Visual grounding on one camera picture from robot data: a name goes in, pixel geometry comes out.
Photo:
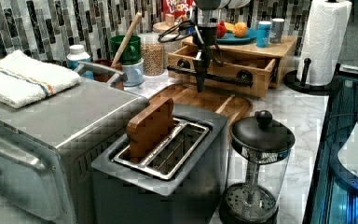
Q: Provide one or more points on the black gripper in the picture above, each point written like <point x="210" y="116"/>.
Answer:
<point x="204" y="36"/>

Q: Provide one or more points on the wooden drawer with black handle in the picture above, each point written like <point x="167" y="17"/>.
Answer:
<point x="241" y="72"/>

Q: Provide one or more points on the wooden drawer cabinet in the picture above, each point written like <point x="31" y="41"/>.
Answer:
<point x="283" y="51"/>

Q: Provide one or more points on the blue plate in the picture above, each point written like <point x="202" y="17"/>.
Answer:
<point x="231" y="39"/>

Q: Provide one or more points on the red apple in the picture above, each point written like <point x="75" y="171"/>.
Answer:
<point x="221" y="29"/>

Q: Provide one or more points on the glass jar with wooden lid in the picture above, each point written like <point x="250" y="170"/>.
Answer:
<point x="161" y="27"/>

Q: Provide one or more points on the orange fruit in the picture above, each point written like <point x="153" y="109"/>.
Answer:
<point x="240" y="29"/>

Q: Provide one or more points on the glass jar of grains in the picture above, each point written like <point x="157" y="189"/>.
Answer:
<point x="152" y="53"/>

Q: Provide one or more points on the wooden cutting board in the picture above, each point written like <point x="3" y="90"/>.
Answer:
<point x="229" y="105"/>

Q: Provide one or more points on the red cereal box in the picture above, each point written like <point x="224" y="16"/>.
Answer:
<point x="176" y="7"/>

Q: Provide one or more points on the light blue mug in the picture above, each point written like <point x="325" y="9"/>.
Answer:
<point x="135" y="73"/>

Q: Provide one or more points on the blue can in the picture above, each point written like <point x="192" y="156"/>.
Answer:
<point x="262" y="36"/>

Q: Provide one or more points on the green mug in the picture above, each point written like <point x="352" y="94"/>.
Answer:
<point x="131" y="53"/>

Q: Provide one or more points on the grey can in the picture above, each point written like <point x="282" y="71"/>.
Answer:
<point x="276" y="30"/>

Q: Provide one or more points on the wooden toast slice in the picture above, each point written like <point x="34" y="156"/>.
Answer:
<point x="147" y="129"/>

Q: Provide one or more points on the black paper towel holder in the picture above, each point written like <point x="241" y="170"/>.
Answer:
<point x="300" y="85"/>

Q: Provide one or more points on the black glass french press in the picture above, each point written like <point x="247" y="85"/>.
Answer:
<point x="260" y="147"/>

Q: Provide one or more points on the grey two-slot toaster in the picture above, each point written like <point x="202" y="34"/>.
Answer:
<point x="182" y="189"/>

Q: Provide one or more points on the white blue bottle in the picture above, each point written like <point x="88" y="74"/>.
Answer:
<point x="76" y="55"/>

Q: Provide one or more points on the white paper towel roll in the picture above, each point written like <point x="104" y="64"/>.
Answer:
<point x="323" y="39"/>

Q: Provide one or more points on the white striped folded towel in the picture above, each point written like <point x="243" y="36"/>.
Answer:
<point x="24" y="80"/>

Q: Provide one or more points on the silver toaster oven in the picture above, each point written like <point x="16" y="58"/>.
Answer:
<point x="46" y="151"/>

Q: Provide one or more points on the wooden utensil handle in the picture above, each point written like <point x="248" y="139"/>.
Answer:
<point x="126" y="39"/>

